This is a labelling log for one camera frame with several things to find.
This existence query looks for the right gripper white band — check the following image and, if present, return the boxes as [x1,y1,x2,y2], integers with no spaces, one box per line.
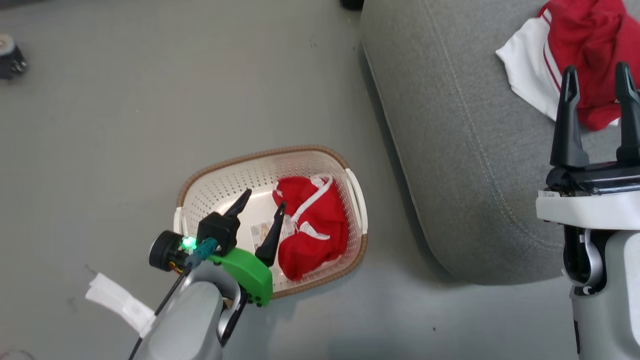
[536,61,640,232]

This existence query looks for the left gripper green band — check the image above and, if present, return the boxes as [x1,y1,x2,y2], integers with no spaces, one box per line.
[196,188,287,307]

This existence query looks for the red shorts with white stripes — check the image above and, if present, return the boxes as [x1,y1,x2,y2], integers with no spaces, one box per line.
[272,175,350,282]

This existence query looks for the red and white shirt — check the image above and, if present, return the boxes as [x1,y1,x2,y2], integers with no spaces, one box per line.
[496,0,640,132]

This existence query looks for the grey fabric sofa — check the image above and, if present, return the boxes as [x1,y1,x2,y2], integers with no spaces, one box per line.
[360,0,640,286]

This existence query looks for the paper label sticker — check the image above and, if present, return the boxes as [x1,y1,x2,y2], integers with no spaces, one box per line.
[250,220,296,252]

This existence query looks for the white perforated laundry basket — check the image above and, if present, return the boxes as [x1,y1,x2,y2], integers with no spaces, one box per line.
[173,145,369,300]

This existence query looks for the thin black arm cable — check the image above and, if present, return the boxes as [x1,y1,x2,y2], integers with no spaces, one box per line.
[128,265,193,360]

